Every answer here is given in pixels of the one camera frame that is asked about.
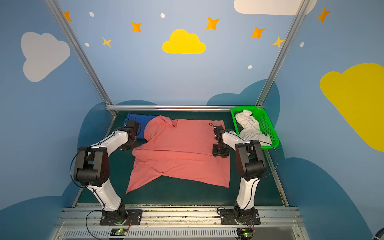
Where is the pink t shirt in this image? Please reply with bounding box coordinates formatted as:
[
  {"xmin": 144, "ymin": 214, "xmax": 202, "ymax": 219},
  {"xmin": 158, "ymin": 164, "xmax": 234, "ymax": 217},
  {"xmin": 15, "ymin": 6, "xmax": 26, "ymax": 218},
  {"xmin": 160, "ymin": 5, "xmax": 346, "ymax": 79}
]
[{"xmin": 127, "ymin": 116, "xmax": 231, "ymax": 192}]

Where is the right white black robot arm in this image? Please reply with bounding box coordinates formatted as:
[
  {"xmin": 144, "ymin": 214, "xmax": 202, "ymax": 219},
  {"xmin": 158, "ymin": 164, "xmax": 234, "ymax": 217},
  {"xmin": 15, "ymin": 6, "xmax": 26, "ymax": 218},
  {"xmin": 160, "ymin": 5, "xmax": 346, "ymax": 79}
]
[{"xmin": 210, "ymin": 123, "xmax": 267, "ymax": 224}]

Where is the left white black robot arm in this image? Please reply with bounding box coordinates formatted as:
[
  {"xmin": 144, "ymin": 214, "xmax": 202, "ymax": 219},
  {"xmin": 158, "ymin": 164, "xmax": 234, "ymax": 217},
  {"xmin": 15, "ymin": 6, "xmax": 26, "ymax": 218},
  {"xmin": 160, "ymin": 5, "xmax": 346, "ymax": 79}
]
[{"xmin": 70, "ymin": 120, "xmax": 141, "ymax": 226}]

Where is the folded blue t shirt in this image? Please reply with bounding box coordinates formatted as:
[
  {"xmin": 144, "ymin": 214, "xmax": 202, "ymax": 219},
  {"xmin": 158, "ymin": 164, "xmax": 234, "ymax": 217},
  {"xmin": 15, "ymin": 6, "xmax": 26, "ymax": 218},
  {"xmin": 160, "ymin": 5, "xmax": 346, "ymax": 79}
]
[{"xmin": 124, "ymin": 113, "xmax": 156, "ymax": 139}]

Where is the white grey t shirt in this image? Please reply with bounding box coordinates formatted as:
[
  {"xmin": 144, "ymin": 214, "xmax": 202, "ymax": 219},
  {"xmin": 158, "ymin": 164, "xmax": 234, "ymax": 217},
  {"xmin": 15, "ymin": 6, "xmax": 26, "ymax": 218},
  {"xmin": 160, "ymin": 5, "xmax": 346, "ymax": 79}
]
[{"xmin": 235, "ymin": 110, "xmax": 272, "ymax": 146}]

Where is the green plastic basket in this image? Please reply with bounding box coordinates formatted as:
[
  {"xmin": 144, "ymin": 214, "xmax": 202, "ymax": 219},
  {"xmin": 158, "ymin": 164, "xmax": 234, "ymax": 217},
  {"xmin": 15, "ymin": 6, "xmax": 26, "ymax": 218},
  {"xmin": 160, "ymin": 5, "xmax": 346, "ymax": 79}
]
[{"xmin": 231, "ymin": 106, "xmax": 280, "ymax": 151}]

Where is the right circuit board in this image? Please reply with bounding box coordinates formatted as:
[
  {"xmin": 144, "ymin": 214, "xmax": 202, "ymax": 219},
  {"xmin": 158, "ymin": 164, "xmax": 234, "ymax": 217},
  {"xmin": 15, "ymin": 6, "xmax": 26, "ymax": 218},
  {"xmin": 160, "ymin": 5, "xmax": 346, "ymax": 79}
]
[{"xmin": 236, "ymin": 228, "xmax": 254, "ymax": 240}]

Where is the left green circuit board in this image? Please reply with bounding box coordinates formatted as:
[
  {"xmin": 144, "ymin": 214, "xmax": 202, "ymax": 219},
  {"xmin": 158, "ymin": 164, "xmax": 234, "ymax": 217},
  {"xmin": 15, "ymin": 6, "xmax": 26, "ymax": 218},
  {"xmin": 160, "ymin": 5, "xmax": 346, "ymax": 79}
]
[{"xmin": 110, "ymin": 229, "xmax": 128, "ymax": 237}]

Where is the back aluminium frame bar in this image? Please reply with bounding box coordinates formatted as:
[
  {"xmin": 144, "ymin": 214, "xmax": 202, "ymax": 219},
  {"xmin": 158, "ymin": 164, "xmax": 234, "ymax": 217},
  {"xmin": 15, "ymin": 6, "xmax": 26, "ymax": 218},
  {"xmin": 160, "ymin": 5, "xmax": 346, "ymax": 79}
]
[{"xmin": 106, "ymin": 105, "xmax": 236, "ymax": 112}]

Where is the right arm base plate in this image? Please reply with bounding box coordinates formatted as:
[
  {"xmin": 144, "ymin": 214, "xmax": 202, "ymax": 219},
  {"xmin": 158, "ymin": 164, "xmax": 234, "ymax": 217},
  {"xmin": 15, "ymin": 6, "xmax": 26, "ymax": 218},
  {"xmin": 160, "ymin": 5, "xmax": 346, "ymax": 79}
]
[{"xmin": 217, "ymin": 208, "xmax": 261, "ymax": 225}]

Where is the aluminium rail base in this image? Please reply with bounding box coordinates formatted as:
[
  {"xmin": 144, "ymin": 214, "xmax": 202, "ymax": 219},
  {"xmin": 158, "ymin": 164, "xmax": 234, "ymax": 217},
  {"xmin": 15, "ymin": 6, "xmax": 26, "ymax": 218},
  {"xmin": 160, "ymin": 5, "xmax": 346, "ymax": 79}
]
[{"xmin": 50, "ymin": 204, "xmax": 309, "ymax": 240}]

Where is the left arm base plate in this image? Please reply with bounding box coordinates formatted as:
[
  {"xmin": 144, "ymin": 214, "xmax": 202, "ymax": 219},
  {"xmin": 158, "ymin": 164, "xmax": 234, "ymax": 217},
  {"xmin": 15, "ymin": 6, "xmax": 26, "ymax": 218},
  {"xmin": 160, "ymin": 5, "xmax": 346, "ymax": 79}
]
[{"xmin": 100, "ymin": 209, "xmax": 143, "ymax": 226}]

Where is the left aluminium frame post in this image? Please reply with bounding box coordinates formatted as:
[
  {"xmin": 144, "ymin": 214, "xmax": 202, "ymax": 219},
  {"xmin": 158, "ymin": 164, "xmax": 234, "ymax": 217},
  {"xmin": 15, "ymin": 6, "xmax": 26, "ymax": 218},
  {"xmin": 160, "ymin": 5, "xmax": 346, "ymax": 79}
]
[{"xmin": 45, "ymin": 0, "xmax": 113, "ymax": 105}]

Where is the aluminium frame post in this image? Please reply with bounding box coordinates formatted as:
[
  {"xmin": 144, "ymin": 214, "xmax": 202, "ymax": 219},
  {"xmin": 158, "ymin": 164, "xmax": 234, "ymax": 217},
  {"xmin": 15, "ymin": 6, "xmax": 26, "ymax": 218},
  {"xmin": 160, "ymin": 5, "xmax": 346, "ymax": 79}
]
[
  {"xmin": 255, "ymin": 0, "xmax": 312, "ymax": 107},
  {"xmin": 45, "ymin": 0, "xmax": 113, "ymax": 105}
]

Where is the right aluminium frame post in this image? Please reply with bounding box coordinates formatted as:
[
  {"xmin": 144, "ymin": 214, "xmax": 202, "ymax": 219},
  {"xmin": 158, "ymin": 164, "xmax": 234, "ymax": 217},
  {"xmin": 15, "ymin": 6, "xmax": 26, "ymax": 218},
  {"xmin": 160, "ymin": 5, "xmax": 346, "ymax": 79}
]
[{"xmin": 255, "ymin": 0, "xmax": 312, "ymax": 107}]

